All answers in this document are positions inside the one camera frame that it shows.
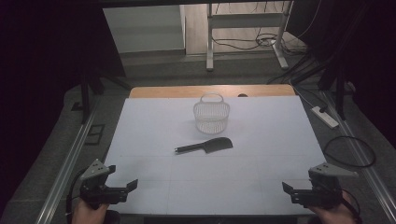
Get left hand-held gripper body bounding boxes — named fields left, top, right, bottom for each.
left=78, top=159, right=129, bottom=210

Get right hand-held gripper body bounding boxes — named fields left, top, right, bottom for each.
left=291, top=161, right=360, bottom=209

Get black comb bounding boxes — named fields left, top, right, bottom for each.
left=174, top=136, right=234, bottom=155

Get white plastic basket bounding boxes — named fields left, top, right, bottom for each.
left=192, top=91, right=232, bottom=135

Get person's left hand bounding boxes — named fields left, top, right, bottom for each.
left=72, top=199, right=108, bottom=224

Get person's right hand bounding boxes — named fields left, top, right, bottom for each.
left=306, top=190, right=360, bottom=224

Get white table mat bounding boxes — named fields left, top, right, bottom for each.
left=104, top=95, right=327, bottom=217

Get white power strip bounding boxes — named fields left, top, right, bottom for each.
left=310, top=105, right=340, bottom=130

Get black tripod stand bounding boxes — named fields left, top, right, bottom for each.
left=290, top=43, right=358, bottom=121
left=78, top=59, right=134, bottom=125

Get wooden table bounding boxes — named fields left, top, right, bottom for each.
left=129, top=84, right=296, bottom=100

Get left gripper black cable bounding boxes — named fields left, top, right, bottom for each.
left=65, top=167, right=90, bottom=217

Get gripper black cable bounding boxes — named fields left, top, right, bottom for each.
left=340, top=188, right=362, bottom=220
left=65, top=167, right=90, bottom=217

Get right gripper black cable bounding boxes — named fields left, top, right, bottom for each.
left=340, top=188, right=362, bottom=220

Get aluminium rail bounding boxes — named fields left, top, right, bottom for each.
left=320, top=89, right=396, bottom=224
left=35, top=92, right=101, bottom=224

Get black looped cable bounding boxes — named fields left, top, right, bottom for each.
left=322, top=135, right=377, bottom=169

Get tangled black floor cables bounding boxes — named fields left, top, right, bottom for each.
left=211, top=0, right=323, bottom=56

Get white metal desk frame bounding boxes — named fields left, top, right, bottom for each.
left=205, top=0, right=294, bottom=72

